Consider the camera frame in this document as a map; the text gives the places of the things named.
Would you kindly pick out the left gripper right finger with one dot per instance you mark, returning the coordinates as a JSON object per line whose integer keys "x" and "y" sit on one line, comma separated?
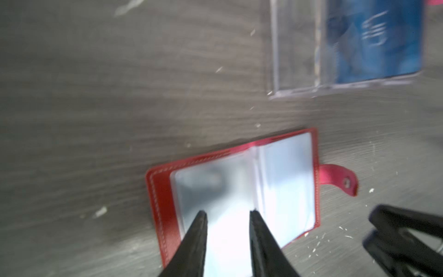
{"x": 267, "y": 259}

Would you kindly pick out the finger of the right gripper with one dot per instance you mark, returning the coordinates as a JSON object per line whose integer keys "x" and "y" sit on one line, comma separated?
{"x": 395, "y": 249}

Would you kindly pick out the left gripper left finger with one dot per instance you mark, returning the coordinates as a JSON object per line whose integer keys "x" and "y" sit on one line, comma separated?
{"x": 189, "y": 259}

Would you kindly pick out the red leather card holder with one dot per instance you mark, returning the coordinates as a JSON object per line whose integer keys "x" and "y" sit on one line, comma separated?
{"x": 279, "y": 176}

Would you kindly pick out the clear acrylic card box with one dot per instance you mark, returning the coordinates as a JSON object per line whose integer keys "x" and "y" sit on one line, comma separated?
{"x": 324, "y": 47}

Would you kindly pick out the blue credit card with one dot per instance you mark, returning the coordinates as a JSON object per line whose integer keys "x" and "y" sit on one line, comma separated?
{"x": 375, "y": 39}

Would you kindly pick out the pink plush doll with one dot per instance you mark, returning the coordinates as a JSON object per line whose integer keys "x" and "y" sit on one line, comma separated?
{"x": 434, "y": 2}

